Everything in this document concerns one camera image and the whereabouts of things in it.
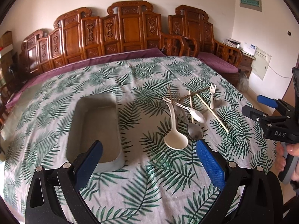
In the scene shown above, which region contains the cream plastic fork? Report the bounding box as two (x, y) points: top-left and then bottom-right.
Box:
(209, 83), (216, 109)

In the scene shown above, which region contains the person's right hand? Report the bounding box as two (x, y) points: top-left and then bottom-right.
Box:
(275, 142), (299, 182)

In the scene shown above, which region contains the purple armchair cushion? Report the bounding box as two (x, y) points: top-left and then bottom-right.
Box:
(197, 52), (238, 74)

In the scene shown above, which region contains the white paper chart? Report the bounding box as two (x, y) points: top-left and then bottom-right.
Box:
(251, 47), (272, 80)

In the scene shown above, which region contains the dark brown chopstick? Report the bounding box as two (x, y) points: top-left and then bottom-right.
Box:
(180, 88), (209, 100)

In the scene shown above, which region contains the metal fork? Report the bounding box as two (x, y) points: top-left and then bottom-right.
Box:
(172, 91), (180, 103)

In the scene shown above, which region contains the grey rectangular tray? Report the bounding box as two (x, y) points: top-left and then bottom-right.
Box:
(66, 93), (125, 173)

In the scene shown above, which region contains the purple sofa cushion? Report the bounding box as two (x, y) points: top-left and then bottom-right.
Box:
(6, 48), (165, 109)

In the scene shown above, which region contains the small dark metal spoon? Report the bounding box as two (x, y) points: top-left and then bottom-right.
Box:
(213, 99), (223, 109)

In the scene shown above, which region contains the light bamboo chopstick long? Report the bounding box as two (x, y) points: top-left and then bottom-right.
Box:
(195, 93), (229, 133)

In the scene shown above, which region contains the brown wooden chopstick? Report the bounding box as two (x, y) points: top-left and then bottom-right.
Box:
(168, 84), (174, 107)

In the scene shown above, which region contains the cream plastic ladle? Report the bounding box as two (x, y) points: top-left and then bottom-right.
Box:
(163, 97), (189, 150)

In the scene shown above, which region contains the cream plastic spoon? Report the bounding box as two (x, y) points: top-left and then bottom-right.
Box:
(163, 97), (206, 123)

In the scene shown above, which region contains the palm leaf tablecloth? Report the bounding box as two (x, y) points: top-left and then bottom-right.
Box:
(1, 57), (275, 223)

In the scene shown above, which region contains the light bamboo chopstick short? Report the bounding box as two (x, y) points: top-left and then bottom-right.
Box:
(189, 90), (194, 123)

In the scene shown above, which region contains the carved wooden armchair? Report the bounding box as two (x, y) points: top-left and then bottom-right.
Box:
(168, 5), (242, 76)

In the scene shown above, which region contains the carved wooden sofa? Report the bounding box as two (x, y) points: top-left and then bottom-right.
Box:
(18, 1), (187, 80)

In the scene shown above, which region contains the wall electrical panel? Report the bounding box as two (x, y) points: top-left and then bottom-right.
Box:
(239, 0), (262, 12)

